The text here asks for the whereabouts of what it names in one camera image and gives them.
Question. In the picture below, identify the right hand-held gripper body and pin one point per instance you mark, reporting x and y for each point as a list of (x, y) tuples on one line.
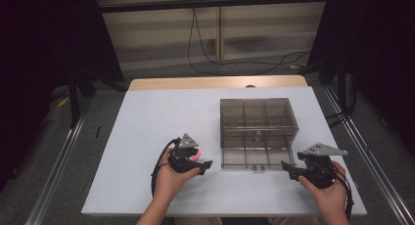
[(321, 172)]

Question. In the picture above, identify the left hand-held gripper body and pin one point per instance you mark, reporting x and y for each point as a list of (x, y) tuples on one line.
[(181, 159)]

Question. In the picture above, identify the transparent organizer drawer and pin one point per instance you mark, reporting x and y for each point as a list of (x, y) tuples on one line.
[(248, 158)]

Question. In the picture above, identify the smoky transparent drawer organizer box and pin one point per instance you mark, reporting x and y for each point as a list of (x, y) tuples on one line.
[(257, 120)]

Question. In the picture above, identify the person's left hand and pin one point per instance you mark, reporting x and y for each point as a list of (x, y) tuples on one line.
[(171, 182)]

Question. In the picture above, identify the person's right hand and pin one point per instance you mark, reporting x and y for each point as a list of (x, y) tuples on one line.
[(329, 199)]

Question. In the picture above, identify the black metal stand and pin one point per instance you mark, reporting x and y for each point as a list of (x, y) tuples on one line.
[(74, 98), (342, 88)]

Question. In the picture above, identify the small black stick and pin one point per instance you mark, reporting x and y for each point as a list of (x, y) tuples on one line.
[(97, 132)]

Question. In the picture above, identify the yellow tape piece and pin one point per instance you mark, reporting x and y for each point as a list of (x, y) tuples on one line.
[(64, 101)]

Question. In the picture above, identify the black curtain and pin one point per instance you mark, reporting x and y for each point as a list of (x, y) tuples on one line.
[(42, 55), (378, 49)]

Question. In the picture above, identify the black horizontal bar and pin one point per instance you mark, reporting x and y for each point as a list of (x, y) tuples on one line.
[(212, 3)]

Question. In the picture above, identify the aluminium floor rail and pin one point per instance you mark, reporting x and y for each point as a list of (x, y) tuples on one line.
[(58, 166), (368, 159)]

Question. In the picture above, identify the wooden wall post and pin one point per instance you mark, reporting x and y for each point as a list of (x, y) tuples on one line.
[(221, 29)]

